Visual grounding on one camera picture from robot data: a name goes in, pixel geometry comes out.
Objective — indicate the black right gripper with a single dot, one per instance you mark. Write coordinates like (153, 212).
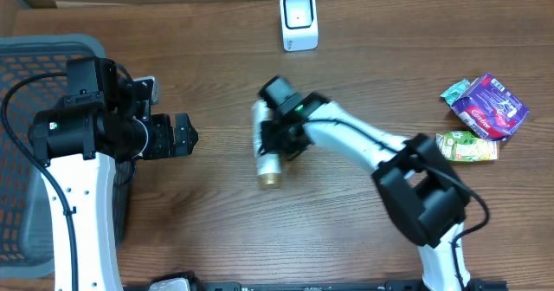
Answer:
(273, 133)

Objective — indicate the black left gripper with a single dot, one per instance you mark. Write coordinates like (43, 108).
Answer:
(177, 135)

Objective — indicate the white cream tube gold cap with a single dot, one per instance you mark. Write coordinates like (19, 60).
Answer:
(267, 165)

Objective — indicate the green tea carton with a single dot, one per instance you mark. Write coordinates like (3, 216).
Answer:
(464, 146)

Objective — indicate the teal wet wipes pack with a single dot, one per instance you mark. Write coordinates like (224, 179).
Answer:
(453, 93)

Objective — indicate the purple sanitary pad pack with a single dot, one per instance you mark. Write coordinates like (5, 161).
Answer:
(490, 109)

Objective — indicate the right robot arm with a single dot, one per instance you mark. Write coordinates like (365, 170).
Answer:
(423, 196)

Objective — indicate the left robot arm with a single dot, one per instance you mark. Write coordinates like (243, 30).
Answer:
(104, 120)

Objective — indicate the white barcode scanner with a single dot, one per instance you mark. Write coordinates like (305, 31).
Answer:
(299, 25)

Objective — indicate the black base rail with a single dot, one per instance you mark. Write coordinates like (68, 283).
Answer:
(394, 285)

